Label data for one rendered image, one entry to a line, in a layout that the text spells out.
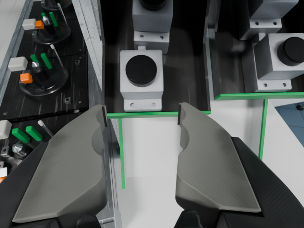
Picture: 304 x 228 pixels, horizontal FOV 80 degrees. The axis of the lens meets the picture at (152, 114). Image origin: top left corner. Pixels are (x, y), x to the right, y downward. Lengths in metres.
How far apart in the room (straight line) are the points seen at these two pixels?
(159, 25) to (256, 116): 0.28
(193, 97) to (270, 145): 0.48
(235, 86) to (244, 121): 0.17
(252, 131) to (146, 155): 0.23
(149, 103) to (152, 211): 0.37
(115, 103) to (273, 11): 0.23
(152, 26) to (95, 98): 0.39
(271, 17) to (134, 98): 0.21
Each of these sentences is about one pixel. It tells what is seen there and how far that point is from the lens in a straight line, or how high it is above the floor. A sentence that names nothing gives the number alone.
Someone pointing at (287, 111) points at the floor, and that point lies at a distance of 2.13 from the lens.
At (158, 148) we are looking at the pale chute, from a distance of 0.39.
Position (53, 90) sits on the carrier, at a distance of 0.60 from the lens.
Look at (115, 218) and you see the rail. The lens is 0.44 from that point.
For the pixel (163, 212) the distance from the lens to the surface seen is 0.53.
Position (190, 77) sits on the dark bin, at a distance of 0.26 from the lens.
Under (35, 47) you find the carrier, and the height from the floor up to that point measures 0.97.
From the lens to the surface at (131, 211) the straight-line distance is 0.53.
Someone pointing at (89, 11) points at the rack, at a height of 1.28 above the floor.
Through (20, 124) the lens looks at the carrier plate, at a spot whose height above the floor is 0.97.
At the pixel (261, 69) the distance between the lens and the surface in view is 0.26.
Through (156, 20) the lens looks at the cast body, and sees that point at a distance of 0.22.
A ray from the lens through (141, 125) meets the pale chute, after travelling 0.37.
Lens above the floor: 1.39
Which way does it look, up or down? 56 degrees down
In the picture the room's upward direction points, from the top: 1 degrees clockwise
